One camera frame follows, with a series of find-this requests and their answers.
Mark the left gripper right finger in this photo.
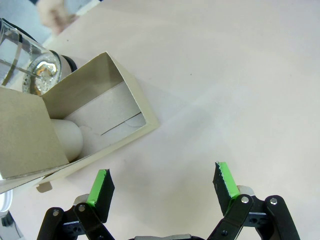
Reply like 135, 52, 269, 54
207, 161, 301, 240

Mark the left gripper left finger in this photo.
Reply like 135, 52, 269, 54
37, 168, 118, 240

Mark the glass French press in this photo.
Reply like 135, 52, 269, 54
0, 17, 63, 96

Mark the white paper cup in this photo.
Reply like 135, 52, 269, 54
49, 118, 85, 164

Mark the paper cup with black rim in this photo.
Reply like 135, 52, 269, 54
59, 54, 79, 79

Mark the person's right hand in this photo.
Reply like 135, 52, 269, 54
36, 0, 79, 35

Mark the small cardboard box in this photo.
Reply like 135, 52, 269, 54
0, 51, 161, 195

